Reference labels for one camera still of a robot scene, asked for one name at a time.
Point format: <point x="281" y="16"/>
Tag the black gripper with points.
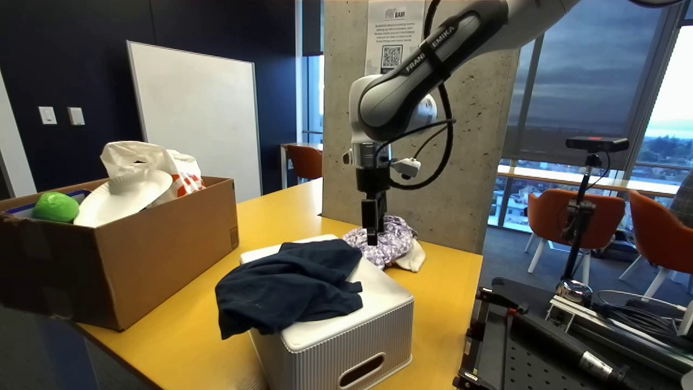
<point x="374" y="182"/>

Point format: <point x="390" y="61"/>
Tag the purple checkered clothing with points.
<point x="386" y="241"/>

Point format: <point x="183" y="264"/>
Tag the dark blue clothing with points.
<point x="289" y="284"/>

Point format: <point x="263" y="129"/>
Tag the white plastic container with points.
<point x="347" y="340"/>

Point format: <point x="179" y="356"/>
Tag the cream white cloth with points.
<point x="412" y="259"/>

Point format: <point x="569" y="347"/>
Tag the orange chair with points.
<point x="662" y="234"/>
<point x="548" y="214"/>
<point x="303" y="161"/>

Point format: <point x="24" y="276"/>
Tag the grey concrete pillar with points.
<point x="477" y="188"/>

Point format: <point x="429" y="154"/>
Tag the white paper poster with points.
<point x="386" y="35"/>

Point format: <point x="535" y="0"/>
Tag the white leaning board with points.
<point x="196" y="116"/>

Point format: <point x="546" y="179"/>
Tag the black robot stand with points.
<point x="533" y="347"/>

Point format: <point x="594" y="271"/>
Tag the brown cardboard box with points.
<point x="144" y="262"/>

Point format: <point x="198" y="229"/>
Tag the green ball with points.
<point x="54" y="208"/>

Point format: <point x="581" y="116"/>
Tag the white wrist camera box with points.
<point x="408" y="167"/>

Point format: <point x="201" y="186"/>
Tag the black camera on tripod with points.
<point x="597" y="145"/>

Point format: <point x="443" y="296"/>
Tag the white wall switch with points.
<point x="77" y="116"/>
<point x="46" y="116"/>

